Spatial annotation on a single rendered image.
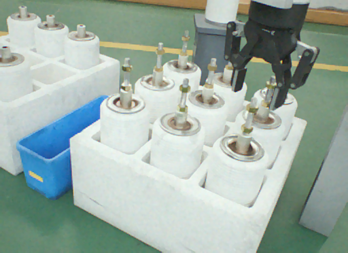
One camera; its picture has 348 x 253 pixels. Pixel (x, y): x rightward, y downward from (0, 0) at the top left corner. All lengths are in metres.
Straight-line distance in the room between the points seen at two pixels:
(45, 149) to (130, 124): 0.30
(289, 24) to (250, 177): 0.25
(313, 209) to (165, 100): 0.40
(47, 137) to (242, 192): 0.49
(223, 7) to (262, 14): 0.57
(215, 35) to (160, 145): 0.51
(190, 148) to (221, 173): 0.07
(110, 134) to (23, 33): 0.58
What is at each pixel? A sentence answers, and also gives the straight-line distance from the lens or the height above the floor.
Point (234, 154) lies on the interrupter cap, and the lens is 0.57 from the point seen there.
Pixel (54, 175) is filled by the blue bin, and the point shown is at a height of 0.07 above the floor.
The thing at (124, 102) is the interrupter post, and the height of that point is 0.26.
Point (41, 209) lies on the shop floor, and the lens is 0.82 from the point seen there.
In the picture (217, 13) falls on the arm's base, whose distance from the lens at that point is 1.04.
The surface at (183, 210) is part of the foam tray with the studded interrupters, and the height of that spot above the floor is 0.14.
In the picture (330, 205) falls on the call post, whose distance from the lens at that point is 0.82.
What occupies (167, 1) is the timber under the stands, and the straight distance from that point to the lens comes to 2.48.
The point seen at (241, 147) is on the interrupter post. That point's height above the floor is 0.26.
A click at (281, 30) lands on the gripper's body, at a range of 0.49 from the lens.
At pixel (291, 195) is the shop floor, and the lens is 0.94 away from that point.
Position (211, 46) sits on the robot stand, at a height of 0.24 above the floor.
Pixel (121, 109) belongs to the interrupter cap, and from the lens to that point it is 0.65.
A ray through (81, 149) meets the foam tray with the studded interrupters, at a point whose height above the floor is 0.17.
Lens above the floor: 0.58
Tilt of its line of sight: 32 degrees down
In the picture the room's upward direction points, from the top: 7 degrees clockwise
